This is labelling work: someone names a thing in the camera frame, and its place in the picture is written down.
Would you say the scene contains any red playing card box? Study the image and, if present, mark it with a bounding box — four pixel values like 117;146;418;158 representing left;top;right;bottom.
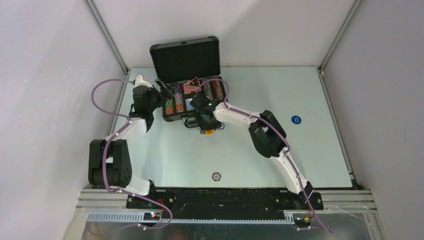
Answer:
182;83;202;95

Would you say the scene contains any triangular dealer button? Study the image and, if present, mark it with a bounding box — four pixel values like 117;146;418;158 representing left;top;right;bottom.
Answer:
186;77;201;88

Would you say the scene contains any black poker set case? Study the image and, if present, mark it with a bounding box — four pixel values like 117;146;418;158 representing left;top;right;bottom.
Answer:
149;36;226;129

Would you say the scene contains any orange round button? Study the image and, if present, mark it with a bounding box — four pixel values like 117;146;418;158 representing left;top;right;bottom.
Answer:
204;130;215;136

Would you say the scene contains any blue round button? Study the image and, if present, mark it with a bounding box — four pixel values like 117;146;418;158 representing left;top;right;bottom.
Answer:
291;115;302;125

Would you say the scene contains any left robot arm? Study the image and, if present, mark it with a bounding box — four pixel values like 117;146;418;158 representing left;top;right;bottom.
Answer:
88;74;166;208

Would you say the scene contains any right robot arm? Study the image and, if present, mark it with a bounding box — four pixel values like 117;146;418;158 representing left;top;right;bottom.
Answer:
190;93;314;209

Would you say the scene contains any blue playing card box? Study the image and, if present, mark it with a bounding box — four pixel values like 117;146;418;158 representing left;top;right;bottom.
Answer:
184;98;194;111

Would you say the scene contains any poker chip front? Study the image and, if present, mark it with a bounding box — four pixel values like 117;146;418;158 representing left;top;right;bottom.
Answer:
211;172;222;182

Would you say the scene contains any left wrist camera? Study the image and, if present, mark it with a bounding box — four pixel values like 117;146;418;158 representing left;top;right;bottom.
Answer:
133;74;153;88

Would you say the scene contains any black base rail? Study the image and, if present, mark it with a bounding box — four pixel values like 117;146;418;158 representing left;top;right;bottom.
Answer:
126;187;324;221

